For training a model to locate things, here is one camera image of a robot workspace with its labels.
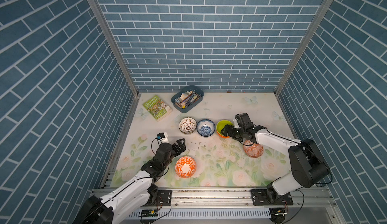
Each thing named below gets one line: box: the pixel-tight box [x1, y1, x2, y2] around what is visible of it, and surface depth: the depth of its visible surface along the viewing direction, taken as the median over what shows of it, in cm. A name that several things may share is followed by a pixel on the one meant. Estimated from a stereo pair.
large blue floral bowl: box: [196, 119, 216, 137], surface depth 98 cm
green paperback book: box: [142, 94, 173, 122], surface depth 110 cm
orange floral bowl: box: [174, 155, 198, 179], surface depth 83 cm
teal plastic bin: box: [171, 84, 205, 114], surface depth 114 cm
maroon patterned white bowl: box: [178, 116, 198, 135], surface depth 99 cm
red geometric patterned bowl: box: [242, 139, 265, 159], surface depth 90 cm
